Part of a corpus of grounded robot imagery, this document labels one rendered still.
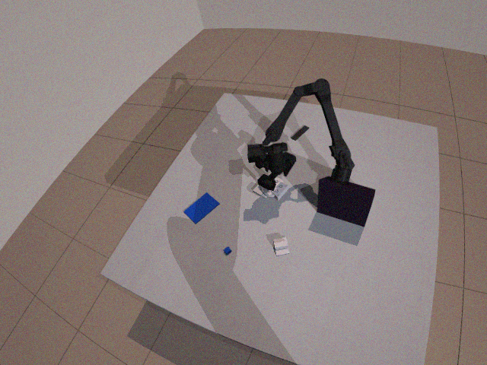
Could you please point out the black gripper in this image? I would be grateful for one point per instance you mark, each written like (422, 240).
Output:
(268, 182)

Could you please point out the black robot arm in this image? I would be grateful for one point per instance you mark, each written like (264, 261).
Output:
(340, 151)

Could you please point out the blue flat rectangular plate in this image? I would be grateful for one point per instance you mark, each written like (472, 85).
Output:
(201, 208)

